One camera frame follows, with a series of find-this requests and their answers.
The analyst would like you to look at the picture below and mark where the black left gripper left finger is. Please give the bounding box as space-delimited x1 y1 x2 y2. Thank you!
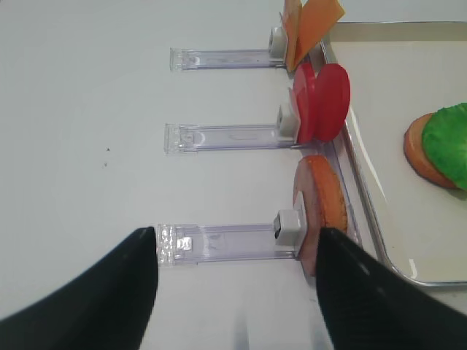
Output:
1 227 158 349

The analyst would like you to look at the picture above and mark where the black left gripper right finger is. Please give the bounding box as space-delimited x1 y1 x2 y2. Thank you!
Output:
315 227 466 349

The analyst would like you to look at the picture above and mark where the green lettuce on tray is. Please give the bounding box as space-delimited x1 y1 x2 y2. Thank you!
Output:
422 102 466 191

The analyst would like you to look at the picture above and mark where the rear orange cheese slice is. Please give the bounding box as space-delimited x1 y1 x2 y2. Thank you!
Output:
281 0 302 72

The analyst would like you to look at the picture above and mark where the bun slice in left rack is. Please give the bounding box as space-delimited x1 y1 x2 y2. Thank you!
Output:
293 155 347 276

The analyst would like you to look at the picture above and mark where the bun base on tray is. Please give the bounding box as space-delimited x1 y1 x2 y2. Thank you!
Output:
403 113 457 190

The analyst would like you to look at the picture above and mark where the metal baking tray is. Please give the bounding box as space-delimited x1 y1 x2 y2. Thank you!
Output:
322 22 466 287

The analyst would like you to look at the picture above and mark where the clear pusher rail, bun slice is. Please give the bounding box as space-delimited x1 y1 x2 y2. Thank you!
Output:
156 209 307 267

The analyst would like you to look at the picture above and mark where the clear pusher rail, tomato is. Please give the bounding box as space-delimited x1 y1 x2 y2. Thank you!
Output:
164 104 301 155

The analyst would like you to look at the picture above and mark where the clear pusher rail, cheese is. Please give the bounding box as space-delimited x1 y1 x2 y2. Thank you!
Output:
169 27 288 71

